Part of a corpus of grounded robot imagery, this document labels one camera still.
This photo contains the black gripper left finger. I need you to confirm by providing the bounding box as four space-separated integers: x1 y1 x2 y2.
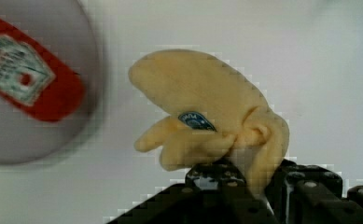
107 159 279 224

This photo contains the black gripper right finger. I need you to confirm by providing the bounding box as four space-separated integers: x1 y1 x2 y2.
265 160 363 224

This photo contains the yellow plush banana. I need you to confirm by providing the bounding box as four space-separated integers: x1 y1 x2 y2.
129 49 289 197

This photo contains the grey oval plate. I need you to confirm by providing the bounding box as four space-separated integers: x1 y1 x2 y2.
0 0 104 165

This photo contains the red ketchup bottle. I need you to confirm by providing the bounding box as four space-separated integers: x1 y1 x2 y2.
0 19 85 122

